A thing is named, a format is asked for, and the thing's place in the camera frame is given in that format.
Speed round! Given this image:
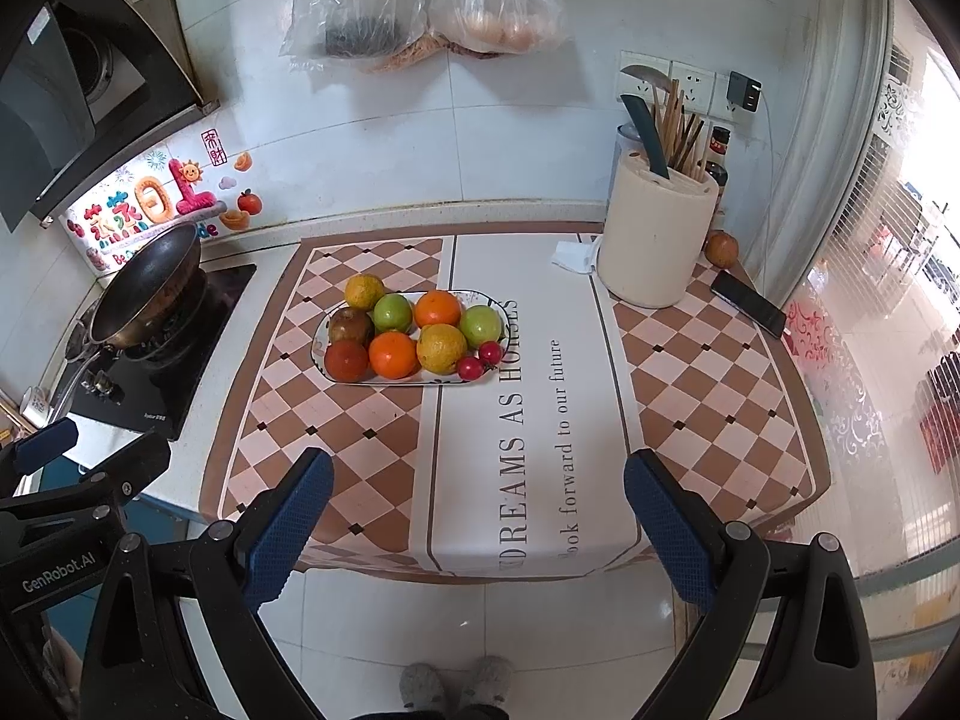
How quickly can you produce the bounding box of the black plug charger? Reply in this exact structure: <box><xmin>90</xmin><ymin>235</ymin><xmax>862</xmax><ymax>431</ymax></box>
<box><xmin>726</xmin><ymin>71</ymin><xmax>763</xmax><ymax>115</ymax></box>

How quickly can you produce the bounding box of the brown apple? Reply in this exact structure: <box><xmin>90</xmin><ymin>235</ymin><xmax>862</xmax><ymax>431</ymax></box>
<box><xmin>328</xmin><ymin>306</ymin><xmax>376</xmax><ymax>348</ymax></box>

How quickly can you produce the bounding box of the black frying pan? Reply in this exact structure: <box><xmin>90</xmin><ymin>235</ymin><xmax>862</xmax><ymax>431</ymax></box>
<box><xmin>90</xmin><ymin>223</ymin><xmax>205</xmax><ymax>350</ymax></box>

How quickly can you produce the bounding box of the white charger cable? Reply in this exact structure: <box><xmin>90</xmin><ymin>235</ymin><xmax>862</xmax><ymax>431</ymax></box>
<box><xmin>759</xmin><ymin>99</ymin><xmax>782</xmax><ymax>293</ymax></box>

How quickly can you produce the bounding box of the colourful letter wall sticker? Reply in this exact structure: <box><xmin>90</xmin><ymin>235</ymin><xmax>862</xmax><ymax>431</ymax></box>
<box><xmin>64</xmin><ymin>157</ymin><xmax>227</xmax><ymax>271</ymax></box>

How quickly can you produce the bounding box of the checkered brown counter mat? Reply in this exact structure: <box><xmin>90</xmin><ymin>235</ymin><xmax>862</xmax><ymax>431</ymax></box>
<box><xmin>201</xmin><ymin>223</ymin><xmax>822</xmax><ymax>578</ymax></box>

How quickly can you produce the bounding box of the black smartphone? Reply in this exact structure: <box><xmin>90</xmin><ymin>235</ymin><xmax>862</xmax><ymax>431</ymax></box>
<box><xmin>710</xmin><ymin>271</ymin><xmax>787</xmax><ymax>338</ymax></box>

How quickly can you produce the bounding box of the black range hood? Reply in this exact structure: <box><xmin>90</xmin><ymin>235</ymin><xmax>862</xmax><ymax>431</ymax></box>
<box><xmin>0</xmin><ymin>0</ymin><xmax>220</xmax><ymax>233</ymax></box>

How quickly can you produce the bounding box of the metal ladle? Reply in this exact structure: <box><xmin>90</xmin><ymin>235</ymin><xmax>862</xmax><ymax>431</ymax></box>
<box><xmin>621</xmin><ymin>64</ymin><xmax>666</xmax><ymax>102</ymax></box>

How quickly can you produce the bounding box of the black gas stove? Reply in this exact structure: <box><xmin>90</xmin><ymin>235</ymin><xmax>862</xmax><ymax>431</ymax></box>
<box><xmin>67</xmin><ymin>262</ymin><xmax>257</xmax><ymax>442</ymax></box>

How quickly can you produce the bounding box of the floral oblong plate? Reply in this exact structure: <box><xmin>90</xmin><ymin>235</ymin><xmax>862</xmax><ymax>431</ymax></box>
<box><xmin>311</xmin><ymin>287</ymin><xmax>515</xmax><ymax>387</ymax></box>

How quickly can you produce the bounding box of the bundle of wooden chopsticks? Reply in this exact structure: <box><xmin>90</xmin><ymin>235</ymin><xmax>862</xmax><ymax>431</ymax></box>
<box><xmin>651</xmin><ymin>79</ymin><xmax>710</xmax><ymax>181</ymax></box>

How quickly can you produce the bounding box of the orange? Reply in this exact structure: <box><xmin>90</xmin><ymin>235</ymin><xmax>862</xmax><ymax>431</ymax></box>
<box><xmin>368</xmin><ymin>331</ymin><xmax>419</xmax><ymax>380</ymax></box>
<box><xmin>414</xmin><ymin>289</ymin><xmax>462</xmax><ymax>331</ymax></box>

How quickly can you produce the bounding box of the cream utensil holder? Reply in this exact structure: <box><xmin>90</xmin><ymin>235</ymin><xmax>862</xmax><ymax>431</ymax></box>
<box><xmin>596</xmin><ymin>150</ymin><xmax>719</xmax><ymax>308</ymax></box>

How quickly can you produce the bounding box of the teal handled knife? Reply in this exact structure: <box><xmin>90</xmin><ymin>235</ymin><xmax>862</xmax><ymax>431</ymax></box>
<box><xmin>620</xmin><ymin>94</ymin><xmax>671</xmax><ymax>179</ymax></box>

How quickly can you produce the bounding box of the dark sauce bottle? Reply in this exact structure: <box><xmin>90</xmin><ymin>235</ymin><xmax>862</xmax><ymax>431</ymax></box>
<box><xmin>701</xmin><ymin>161</ymin><xmax>729</xmax><ymax>215</ymax></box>

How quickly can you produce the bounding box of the white wall socket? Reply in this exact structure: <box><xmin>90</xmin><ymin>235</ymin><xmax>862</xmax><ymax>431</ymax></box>
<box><xmin>670</xmin><ymin>60</ymin><xmax>719</xmax><ymax>112</ymax></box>

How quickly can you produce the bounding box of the frosted patterned window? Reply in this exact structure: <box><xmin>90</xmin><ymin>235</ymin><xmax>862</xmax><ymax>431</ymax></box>
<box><xmin>787</xmin><ymin>37</ymin><xmax>960</xmax><ymax>616</ymax></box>

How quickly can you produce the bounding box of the red apple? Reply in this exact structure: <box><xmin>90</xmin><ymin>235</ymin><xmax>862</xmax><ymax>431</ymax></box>
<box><xmin>324</xmin><ymin>340</ymin><xmax>371</xmax><ymax>382</ymax></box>

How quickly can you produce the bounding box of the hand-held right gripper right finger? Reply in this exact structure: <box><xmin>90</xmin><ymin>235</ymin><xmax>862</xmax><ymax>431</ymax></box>
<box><xmin>622</xmin><ymin>448</ymin><xmax>878</xmax><ymax>720</ymax></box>

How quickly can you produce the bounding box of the grey slipper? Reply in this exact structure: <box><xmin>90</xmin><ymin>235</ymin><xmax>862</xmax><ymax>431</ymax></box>
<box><xmin>459</xmin><ymin>656</ymin><xmax>515</xmax><ymax>713</ymax></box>
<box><xmin>400</xmin><ymin>664</ymin><xmax>447</xmax><ymax>712</ymax></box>

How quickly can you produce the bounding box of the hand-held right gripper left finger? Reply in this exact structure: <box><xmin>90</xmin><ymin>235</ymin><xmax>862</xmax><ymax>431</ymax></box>
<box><xmin>75</xmin><ymin>446</ymin><xmax>336</xmax><ymax>720</ymax></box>

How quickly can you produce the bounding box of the plastic bag with dark contents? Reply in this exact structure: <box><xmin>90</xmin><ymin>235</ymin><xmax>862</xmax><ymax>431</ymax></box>
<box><xmin>281</xmin><ymin>0</ymin><xmax>437</xmax><ymax>76</ymax></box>

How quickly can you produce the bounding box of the white crumpled cloth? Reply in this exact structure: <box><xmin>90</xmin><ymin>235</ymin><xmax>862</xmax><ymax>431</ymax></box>
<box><xmin>551</xmin><ymin>240</ymin><xmax>601</xmax><ymax>275</ymax></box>

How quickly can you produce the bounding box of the green apple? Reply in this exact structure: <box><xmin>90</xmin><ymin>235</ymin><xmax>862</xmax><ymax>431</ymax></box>
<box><xmin>373</xmin><ymin>293</ymin><xmax>415</xmax><ymax>334</ymax></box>
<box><xmin>459</xmin><ymin>304</ymin><xmax>503</xmax><ymax>348</ymax></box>

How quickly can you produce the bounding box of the yellow green citrus fruit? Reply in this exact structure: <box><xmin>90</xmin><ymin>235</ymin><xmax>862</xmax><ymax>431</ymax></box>
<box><xmin>345</xmin><ymin>273</ymin><xmax>386</xmax><ymax>311</ymax></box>

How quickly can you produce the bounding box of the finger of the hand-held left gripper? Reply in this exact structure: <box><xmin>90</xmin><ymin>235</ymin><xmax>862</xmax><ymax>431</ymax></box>
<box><xmin>0</xmin><ymin>431</ymin><xmax>173</xmax><ymax>520</ymax></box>
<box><xmin>0</xmin><ymin>418</ymin><xmax>80</xmax><ymax>477</ymax></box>

